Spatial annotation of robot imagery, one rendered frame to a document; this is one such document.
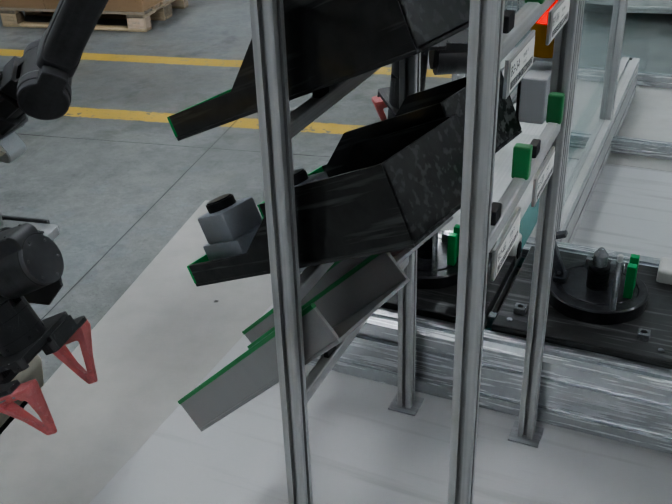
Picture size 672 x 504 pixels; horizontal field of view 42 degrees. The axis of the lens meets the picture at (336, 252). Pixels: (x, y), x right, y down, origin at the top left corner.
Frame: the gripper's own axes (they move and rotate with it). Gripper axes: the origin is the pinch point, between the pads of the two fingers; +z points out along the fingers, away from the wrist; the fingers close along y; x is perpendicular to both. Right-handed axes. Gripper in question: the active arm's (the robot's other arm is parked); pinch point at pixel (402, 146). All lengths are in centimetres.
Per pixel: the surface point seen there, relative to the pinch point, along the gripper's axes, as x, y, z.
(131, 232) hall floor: 38, 169, 148
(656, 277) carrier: -23.6, -41.1, 1.4
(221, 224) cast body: 42, -47, -32
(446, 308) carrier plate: 8.8, -36.8, 1.4
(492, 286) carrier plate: 0.0, -34.1, 2.3
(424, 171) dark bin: 27, -59, -43
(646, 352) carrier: -11, -56, -2
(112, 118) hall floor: 29, 305, 180
